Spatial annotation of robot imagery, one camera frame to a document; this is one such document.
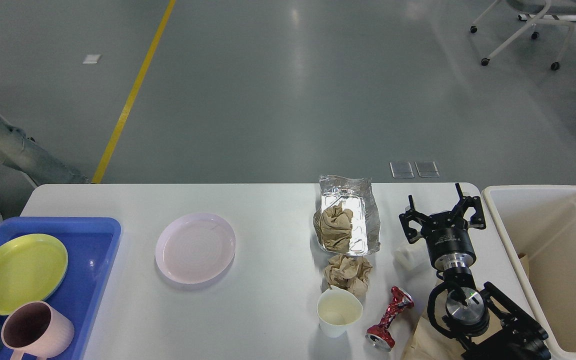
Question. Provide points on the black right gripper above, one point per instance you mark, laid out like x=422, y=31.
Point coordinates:
x=449, y=241

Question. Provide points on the pink plate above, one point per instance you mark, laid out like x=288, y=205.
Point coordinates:
x=195, y=248

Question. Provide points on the pink mug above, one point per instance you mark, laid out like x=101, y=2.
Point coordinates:
x=36, y=328

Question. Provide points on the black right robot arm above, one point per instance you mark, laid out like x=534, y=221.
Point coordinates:
x=485, y=322

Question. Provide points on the right floor socket plate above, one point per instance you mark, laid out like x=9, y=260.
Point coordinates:
x=427, y=169

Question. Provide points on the floor socket plate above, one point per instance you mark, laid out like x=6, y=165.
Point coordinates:
x=427, y=169
x=401, y=170

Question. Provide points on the left floor socket plate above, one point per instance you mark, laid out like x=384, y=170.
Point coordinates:
x=401, y=170

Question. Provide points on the aluminium foil container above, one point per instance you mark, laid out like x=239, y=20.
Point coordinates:
x=354, y=194

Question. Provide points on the crumpled brown paper ball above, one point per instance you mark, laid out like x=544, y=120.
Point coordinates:
x=348, y=273

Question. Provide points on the crumpled brown paper in foil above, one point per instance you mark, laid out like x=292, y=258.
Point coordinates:
x=333, y=227

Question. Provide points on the beige plastic bin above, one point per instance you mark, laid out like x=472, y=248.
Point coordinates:
x=537, y=225

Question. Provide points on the brown paper bag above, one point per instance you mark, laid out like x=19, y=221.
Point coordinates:
x=426, y=343

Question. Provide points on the crushed red can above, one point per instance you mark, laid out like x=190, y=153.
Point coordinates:
x=379, y=334

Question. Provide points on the white paper cup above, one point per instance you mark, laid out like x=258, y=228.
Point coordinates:
x=337, y=309

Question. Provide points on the white chair base bar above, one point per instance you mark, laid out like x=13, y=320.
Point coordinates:
x=568, y=17

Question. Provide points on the white office chair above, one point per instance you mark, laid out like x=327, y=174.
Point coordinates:
x=540, y=12

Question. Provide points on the blue plastic tray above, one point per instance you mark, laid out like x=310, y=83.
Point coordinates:
x=92, y=244

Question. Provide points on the white floor marker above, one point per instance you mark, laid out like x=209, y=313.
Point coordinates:
x=91, y=59

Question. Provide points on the yellow plate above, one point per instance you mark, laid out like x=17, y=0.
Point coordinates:
x=32, y=267

